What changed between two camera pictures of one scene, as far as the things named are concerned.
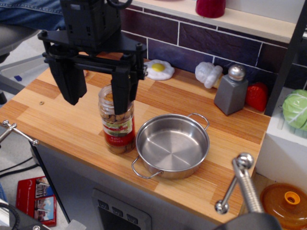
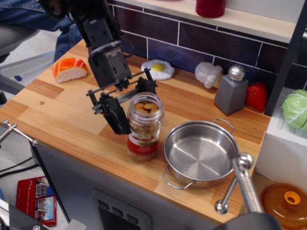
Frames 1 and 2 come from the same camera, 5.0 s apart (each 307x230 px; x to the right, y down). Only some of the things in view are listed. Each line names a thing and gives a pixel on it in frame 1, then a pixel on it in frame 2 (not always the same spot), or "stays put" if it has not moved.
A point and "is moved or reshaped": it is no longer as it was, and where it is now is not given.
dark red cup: [210, 8] stays put
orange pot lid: [287, 202] stays put
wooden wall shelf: [235, 19] stays put
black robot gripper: [93, 37] → [111, 71]
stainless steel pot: [171, 146] → [200, 151]
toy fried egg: [159, 70] stays put
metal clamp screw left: [13, 126] stays put
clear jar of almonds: [119, 130] is moved or reshaped
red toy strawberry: [257, 96] stays put
